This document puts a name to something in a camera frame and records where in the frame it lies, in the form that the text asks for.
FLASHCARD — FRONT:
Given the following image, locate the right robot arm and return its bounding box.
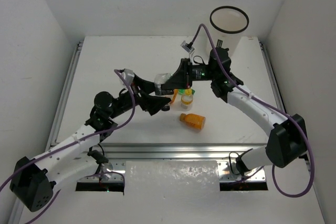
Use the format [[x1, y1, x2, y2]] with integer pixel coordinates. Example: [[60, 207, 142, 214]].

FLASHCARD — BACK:
[[161, 47, 307, 175]]

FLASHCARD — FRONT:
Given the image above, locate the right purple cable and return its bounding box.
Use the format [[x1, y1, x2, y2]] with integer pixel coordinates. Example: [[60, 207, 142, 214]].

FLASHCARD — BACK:
[[190, 23, 316, 198]]

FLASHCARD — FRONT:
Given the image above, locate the left side rail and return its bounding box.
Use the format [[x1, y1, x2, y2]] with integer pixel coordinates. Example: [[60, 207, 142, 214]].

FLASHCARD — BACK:
[[58, 40, 84, 109]]

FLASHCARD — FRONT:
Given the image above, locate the orange bottle fruit label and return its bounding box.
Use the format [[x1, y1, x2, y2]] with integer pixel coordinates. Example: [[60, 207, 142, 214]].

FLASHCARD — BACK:
[[170, 89, 178, 104]]

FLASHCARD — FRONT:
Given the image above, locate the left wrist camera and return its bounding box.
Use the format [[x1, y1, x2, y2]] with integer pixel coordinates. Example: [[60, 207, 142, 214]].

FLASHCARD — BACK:
[[119, 69, 135, 87]]

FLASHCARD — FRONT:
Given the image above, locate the purple cable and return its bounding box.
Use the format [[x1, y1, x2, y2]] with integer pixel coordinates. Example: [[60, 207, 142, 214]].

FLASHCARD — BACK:
[[0, 69, 137, 224], [190, 23, 316, 198]]

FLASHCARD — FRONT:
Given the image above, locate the orange bottle brown cap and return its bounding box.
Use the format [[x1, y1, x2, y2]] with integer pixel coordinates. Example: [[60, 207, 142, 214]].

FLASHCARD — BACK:
[[179, 113, 206, 131]]

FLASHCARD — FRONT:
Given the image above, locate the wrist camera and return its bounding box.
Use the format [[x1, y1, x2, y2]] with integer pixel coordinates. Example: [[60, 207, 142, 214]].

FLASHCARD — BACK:
[[181, 41, 195, 59], [119, 69, 135, 87]]

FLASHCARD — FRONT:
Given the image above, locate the clear bottle black label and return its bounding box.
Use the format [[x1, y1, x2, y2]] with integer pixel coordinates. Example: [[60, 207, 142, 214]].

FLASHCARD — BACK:
[[154, 73, 173, 99]]

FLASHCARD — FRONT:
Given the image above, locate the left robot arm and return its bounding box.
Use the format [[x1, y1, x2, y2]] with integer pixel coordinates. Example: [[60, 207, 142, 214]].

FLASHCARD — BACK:
[[9, 70, 170, 212]]

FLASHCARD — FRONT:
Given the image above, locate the black cable loop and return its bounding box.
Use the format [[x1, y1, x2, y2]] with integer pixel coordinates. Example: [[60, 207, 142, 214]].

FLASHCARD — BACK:
[[227, 151, 242, 176]]

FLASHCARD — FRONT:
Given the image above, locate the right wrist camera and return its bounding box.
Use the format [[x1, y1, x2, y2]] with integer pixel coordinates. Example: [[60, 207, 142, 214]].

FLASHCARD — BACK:
[[181, 41, 195, 59]]

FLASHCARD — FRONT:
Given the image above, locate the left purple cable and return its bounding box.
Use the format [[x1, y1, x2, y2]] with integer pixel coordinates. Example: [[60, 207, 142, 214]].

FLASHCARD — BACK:
[[0, 69, 137, 224]]

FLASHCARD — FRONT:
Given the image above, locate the green plastic bottle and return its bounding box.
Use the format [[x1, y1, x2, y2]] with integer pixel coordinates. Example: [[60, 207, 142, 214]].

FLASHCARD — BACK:
[[178, 89, 195, 95]]

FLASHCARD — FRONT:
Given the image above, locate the white bin black rim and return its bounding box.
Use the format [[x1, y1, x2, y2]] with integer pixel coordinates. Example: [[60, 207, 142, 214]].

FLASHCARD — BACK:
[[207, 6, 249, 57]]

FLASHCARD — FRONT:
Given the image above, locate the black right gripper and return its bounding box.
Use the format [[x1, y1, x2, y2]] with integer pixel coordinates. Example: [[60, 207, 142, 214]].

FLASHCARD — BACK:
[[163, 57, 217, 89]]

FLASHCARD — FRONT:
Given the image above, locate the aluminium table edge rail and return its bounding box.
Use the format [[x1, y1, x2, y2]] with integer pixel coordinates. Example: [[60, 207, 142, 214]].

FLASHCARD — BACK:
[[49, 142, 276, 159]]

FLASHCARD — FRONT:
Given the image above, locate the white foam cover plate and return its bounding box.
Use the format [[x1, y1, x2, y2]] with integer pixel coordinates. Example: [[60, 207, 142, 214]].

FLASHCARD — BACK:
[[124, 161, 219, 198]]

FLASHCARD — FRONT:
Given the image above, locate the clear bottle yellow cap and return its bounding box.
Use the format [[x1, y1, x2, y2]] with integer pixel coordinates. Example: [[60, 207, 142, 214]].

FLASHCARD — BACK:
[[181, 89, 193, 110]]

